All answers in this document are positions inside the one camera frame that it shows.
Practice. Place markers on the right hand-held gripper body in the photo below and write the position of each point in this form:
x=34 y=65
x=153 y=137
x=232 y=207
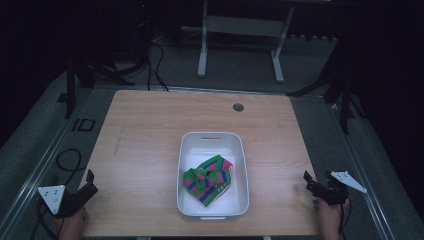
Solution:
x=335 y=191

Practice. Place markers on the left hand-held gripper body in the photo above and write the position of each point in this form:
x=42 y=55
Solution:
x=53 y=197

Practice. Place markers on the black metal stand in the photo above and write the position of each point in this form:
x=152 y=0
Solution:
x=71 y=86
x=343 y=90

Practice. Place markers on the person's right hand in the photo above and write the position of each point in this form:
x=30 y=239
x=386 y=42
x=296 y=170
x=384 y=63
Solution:
x=330 y=220

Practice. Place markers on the white plastic bin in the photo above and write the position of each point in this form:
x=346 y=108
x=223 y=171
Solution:
x=238 y=200

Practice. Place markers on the person's left hand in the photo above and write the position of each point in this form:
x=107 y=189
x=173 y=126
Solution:
x=73 y=225

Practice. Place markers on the metal floor rail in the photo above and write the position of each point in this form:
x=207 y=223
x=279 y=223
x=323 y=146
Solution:
x=30 y=186
x=363 y=186

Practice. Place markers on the white metal table frame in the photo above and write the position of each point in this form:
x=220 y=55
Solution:
x=245 y=25

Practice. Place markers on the green pink blue striped cloth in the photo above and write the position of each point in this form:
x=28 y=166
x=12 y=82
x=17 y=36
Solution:
x=208 y=181

